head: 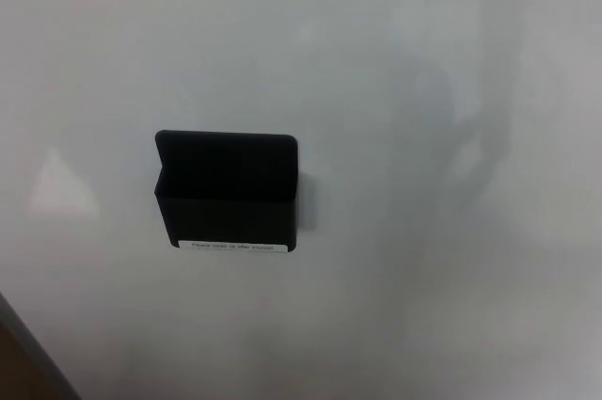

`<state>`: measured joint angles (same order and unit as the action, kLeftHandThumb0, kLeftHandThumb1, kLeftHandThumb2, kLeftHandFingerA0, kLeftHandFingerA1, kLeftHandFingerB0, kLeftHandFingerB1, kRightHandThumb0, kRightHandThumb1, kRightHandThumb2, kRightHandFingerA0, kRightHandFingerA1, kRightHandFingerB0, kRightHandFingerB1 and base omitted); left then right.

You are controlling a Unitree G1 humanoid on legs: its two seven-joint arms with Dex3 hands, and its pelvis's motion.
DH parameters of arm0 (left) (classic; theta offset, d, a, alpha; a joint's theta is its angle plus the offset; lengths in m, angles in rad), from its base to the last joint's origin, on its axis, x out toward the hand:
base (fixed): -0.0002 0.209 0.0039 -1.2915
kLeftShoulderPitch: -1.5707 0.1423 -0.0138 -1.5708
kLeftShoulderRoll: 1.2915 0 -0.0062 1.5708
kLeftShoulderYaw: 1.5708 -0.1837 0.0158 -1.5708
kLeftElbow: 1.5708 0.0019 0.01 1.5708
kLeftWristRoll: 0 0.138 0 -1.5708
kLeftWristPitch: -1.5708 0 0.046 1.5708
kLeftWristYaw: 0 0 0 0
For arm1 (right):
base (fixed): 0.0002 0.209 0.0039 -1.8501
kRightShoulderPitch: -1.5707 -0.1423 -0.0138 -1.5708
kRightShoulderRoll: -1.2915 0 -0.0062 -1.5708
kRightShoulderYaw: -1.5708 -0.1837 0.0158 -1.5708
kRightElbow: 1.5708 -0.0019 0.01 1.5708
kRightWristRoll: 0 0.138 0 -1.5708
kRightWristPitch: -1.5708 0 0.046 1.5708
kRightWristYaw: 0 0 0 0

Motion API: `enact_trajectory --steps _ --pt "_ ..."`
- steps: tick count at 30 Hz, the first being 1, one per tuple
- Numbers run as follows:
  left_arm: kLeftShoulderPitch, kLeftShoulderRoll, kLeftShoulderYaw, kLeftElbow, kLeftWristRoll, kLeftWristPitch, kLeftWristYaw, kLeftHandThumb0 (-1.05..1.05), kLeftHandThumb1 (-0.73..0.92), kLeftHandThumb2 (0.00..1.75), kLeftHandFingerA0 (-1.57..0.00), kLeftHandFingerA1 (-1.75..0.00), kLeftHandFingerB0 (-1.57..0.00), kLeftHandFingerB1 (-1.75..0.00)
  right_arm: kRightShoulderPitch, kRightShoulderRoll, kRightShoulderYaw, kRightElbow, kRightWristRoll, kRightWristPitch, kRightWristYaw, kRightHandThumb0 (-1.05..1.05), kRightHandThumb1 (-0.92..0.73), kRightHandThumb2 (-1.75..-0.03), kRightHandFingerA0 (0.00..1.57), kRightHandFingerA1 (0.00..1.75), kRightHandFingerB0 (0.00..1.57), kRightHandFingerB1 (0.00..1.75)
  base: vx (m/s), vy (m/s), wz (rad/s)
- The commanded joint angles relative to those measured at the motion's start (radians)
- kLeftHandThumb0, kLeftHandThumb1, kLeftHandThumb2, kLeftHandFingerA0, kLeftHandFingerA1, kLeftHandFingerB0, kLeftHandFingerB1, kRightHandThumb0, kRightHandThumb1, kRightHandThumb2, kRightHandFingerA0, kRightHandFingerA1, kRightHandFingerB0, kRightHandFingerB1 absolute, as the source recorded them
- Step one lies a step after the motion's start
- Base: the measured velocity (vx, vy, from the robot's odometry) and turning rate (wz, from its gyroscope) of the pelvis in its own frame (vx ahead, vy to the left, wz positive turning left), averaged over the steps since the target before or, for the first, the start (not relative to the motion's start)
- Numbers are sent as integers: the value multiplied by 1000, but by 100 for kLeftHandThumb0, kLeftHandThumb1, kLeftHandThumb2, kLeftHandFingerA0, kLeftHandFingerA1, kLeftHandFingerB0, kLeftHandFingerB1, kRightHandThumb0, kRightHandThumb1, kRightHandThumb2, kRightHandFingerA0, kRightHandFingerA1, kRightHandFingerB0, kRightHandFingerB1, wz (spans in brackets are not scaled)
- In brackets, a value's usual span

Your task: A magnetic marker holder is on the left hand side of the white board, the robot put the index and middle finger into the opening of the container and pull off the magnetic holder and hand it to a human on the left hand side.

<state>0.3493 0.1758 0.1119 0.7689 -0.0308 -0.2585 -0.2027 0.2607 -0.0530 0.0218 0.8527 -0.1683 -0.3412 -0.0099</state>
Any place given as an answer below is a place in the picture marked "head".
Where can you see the whiteboard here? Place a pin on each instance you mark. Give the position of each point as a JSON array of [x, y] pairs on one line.
[[376, 89]]

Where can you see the black magnetic marker holder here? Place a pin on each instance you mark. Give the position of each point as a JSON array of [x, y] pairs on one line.
[[230, 216]]

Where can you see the grey whiteboard frame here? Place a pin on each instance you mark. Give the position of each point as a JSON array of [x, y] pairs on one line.
[[28, 346]]

